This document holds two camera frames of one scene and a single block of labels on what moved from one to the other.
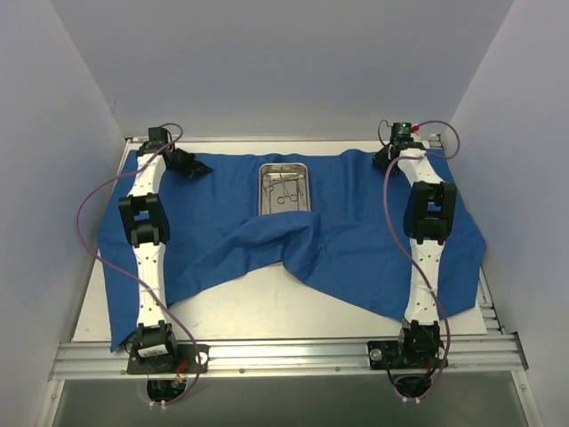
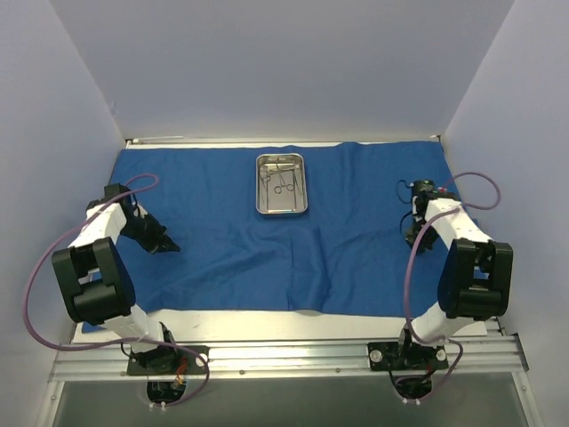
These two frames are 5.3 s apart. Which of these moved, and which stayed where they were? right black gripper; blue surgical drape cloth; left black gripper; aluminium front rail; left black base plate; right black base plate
Moved: left black gripper; blue surgical drape cloth; right black gripper
Stayed: aluminium front rail; right black base plate; left black base plate
